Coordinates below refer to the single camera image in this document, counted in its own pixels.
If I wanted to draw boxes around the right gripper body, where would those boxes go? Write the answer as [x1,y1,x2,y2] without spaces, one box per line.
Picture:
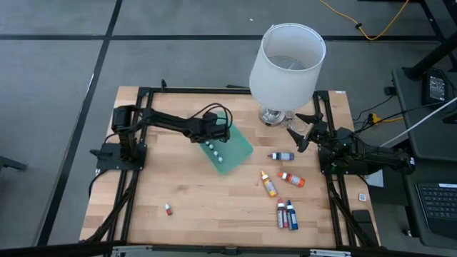
[308,120,339,147]

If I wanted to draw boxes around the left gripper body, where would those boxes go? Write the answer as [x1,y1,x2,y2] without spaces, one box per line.
[198,113,231,143]

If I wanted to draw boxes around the large purple food coloring bottle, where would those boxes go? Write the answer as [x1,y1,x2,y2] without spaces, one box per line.
[266,151,296,161]

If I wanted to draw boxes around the large orange food coloring bottle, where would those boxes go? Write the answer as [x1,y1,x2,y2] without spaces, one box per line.
[277,171,306,188]

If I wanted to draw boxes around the large yellow food coloring bottle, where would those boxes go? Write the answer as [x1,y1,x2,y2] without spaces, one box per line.
[259,170,279,198]

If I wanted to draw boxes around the large blue food coloring bottle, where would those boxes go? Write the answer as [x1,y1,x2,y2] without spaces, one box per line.
[286,198,299,231]

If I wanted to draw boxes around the large red food coloring bottle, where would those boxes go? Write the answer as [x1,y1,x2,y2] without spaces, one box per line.
[276,197,288,229]

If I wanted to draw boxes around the teal translucent plastic tray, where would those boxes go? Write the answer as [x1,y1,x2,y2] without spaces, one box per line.
[198,112,255,176]

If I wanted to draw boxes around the silver lamp with white shade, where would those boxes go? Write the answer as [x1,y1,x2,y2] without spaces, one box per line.
[248,22,327,129]

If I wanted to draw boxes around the black flat rectangular object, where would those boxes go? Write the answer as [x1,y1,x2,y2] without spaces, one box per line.
[351,209,374,224]

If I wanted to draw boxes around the white thin rod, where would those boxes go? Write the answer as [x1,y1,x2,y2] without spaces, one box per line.
[378,96,457,148]

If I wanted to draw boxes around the black side desk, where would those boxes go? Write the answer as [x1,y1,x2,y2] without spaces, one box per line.
[391,66,457,163]

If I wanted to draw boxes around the black power brick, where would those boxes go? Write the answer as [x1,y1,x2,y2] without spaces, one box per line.
[422,71,451,106]

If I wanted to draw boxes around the black stand leg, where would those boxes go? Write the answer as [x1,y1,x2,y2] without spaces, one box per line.
[403,0,457,81]

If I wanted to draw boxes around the black laptop keyboard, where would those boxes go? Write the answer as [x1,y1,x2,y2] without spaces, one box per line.
[413,182,457,240]

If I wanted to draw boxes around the black furniture foot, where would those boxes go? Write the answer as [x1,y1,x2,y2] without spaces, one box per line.
[0,156,29,172]

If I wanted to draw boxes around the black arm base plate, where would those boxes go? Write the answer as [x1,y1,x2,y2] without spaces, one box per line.
[317,146,362,176]
[89,142,147,171]

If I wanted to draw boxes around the black aluminium table frame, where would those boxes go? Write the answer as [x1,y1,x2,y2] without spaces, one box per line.
[80,79,381,251]

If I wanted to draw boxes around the yellow cable plug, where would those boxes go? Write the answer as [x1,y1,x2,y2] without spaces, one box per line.
[367,113,404,125]

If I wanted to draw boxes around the yellow extension cable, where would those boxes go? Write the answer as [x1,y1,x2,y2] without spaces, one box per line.
[318,0,411,41]

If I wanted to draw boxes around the black rail with silver brackets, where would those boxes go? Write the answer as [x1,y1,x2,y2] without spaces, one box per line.
[0,241,457,257]

